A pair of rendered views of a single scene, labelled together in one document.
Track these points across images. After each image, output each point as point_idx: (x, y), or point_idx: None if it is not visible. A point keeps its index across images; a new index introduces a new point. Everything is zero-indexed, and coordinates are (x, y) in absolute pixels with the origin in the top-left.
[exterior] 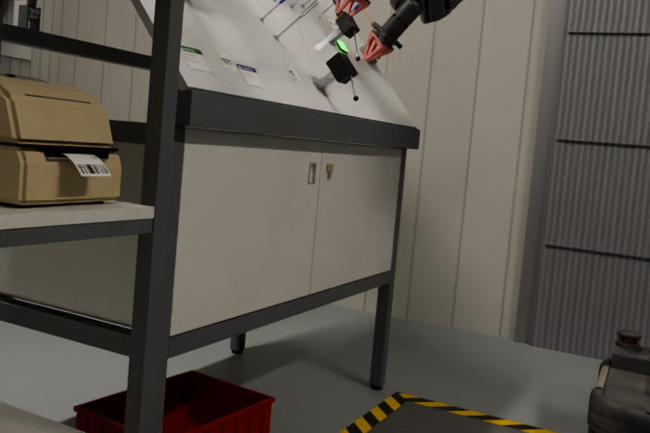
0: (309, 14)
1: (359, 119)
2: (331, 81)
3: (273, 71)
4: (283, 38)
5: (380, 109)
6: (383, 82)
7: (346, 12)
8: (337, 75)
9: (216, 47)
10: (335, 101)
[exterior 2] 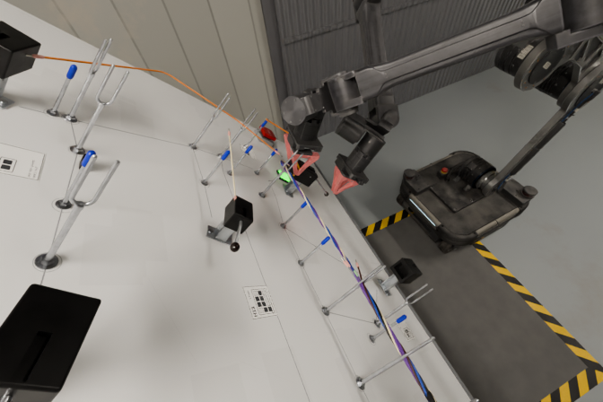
0: (266, 192)
1: (373, 249)
2: (396, 280)
3: (436, 376)
4: (362, 302)
5: (328, 195)
6: (284, 149)
7: (289, 156)
8: (410, 282)
9: None
10: (380, 273)
